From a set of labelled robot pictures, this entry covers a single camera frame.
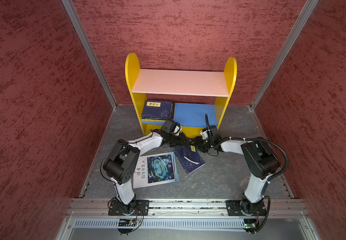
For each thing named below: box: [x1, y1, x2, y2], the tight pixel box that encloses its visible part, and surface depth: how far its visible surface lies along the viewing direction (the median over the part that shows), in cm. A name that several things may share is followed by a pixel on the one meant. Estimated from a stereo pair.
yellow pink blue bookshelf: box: [125, 53, 238, 136], surface depth 78 cm
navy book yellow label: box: [173, 144, 206, 175], surface depth 89 cm
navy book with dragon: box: [141, 100, 173, 120], surface depth 96 cm
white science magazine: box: [133, 152, 179, 189], surface depth 88 cm
